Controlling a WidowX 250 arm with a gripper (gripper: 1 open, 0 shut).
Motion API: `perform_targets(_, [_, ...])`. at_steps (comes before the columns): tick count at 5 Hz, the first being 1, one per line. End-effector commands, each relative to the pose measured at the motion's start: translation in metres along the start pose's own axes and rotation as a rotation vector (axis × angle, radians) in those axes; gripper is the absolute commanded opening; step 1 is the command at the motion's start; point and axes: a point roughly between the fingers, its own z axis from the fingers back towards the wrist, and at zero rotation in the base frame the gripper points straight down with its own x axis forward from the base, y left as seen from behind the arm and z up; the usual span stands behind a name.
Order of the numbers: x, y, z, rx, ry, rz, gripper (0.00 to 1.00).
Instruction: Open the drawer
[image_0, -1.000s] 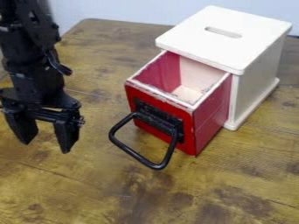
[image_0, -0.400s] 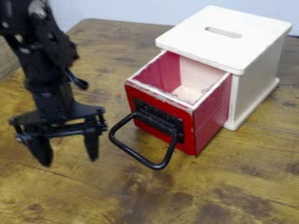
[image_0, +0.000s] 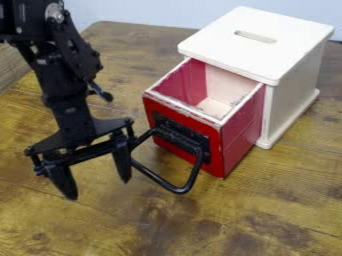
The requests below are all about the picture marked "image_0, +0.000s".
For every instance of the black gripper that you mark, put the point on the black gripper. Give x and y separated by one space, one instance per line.
83 139

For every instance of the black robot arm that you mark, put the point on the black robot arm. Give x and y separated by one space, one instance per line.
37 27

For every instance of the red wooden drawer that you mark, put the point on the red wooden drawer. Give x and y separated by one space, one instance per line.
214 102

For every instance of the white wooden box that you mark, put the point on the white wooden box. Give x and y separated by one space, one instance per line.
274 49

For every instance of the black metal drawer handle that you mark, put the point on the black metal drawer handle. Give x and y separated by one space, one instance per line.
170 153

